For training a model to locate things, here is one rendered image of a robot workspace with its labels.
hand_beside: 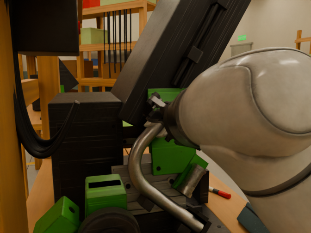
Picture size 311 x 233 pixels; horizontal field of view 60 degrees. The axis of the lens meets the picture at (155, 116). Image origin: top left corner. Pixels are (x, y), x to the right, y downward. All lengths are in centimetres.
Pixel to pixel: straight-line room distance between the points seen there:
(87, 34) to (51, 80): 259
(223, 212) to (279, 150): 65
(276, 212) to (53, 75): 122
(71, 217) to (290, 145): 26
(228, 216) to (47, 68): 101
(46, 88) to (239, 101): 123
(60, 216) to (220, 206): 62
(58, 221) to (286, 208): 25
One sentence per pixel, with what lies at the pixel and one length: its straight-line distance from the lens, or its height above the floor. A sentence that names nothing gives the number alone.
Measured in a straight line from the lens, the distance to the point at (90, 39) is 388.
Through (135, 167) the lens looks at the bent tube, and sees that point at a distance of 61.
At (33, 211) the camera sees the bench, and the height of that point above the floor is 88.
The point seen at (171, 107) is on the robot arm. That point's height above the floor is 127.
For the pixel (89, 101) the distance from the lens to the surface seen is 69.
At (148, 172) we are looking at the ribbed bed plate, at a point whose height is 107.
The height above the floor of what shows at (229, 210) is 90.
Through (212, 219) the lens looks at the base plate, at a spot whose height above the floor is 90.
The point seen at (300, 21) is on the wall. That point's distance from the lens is 813.
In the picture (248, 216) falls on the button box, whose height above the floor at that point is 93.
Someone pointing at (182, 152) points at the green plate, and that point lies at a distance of 67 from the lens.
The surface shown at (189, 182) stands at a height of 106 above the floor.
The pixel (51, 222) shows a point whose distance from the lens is 37.
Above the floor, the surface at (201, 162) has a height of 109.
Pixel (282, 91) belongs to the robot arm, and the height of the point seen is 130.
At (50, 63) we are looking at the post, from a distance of 138.
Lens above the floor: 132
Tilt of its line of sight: 10 degrees down
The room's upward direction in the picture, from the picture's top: straight up
